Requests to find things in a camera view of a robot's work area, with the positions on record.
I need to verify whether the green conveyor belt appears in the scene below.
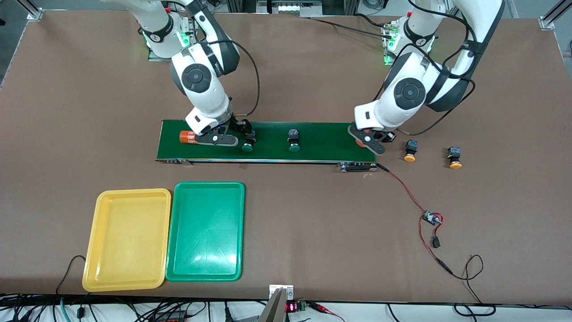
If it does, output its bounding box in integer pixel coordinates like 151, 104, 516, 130
155, 119, 378, 173

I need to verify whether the green plastic tray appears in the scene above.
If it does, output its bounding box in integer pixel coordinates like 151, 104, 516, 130
165, 181, 246, 282

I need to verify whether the silver equipment box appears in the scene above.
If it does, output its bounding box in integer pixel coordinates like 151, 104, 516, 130
257, 0, 322, 17

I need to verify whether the yellow plastic tray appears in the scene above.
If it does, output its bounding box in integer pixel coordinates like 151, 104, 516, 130
82, 188, 172, 292

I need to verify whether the grey metal beam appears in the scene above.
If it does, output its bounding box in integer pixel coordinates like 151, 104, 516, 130
258, 288, 287, 322

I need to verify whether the red clip lead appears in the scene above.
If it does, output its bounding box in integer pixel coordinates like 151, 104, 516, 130
308, 302, 347, 322

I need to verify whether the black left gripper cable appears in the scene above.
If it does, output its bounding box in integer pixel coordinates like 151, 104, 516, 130
395, 9, 476, 136

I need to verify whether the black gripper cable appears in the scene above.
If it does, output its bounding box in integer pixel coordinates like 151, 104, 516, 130
395, 9, 476, 136
210, 39, 261, 118

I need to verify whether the red black conveyor wire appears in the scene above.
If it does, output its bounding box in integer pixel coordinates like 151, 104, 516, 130
378, 165, 427, 214

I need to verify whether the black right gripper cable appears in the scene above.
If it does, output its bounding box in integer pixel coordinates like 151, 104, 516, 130
210, 39, 261, 118

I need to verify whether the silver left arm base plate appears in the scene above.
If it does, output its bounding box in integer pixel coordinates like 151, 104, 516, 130
383, 22, 432, 67

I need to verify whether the red black power wire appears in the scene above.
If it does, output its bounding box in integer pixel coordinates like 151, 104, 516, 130
419, 221, 453, 274

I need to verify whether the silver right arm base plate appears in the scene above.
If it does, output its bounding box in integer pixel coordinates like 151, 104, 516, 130
147, 13, 199, 62

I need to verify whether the black inline switch red lead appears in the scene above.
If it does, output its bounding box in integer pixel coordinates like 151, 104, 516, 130
431, 214, 444, 249

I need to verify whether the black base cable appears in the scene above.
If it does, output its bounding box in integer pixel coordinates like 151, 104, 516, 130
308, 17, 394, 38

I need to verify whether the thin black power cable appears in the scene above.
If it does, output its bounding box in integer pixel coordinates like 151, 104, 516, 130
449, 254, 496, 316

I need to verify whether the silver mount bracket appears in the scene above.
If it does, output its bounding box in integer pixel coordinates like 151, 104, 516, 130
269, 285, 294, 301

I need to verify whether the aluminium frame profile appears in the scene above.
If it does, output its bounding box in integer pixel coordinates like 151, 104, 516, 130
20, 0, 44, 21
539, 0, 572, 31

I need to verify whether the thin black table cable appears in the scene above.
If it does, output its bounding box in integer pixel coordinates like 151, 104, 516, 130
56, 255, 86, 296

